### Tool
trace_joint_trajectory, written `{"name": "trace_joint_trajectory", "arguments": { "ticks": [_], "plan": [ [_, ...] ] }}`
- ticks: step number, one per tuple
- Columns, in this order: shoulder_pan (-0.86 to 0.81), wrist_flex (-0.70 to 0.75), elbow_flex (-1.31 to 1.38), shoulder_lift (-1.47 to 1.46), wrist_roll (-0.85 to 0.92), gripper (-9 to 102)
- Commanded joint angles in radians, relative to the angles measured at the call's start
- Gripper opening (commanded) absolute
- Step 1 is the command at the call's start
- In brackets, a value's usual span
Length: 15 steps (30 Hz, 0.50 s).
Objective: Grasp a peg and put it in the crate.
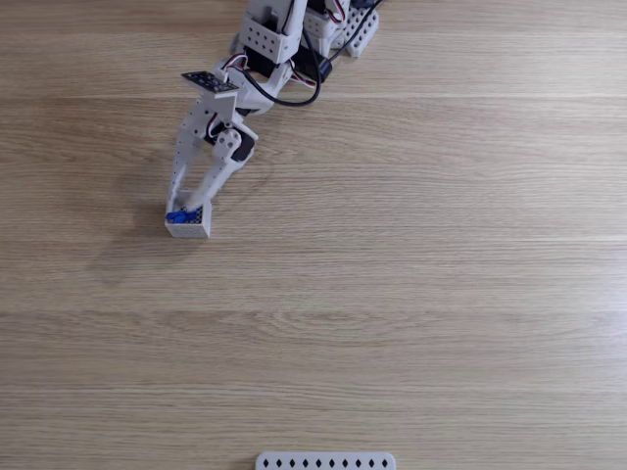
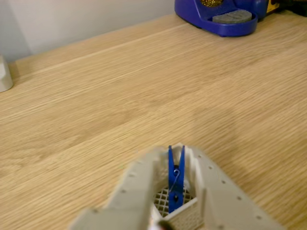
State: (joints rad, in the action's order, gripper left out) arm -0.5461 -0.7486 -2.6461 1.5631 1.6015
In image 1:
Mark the black cable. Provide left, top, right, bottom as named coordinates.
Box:
left=266, top=0, right=389, bottom=108

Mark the small white lattice crate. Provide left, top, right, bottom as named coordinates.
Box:
left=164, top=189, right=214, bottom=240

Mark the white perforated plate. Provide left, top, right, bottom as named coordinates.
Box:
left=254, top=450, right=397, bottom=470

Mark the blue clothes peg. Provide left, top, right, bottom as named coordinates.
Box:
left=165, top=207, right=198, bottom=225

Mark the black camera board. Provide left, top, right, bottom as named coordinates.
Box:
left=180, top=70, right=241, bottom=94

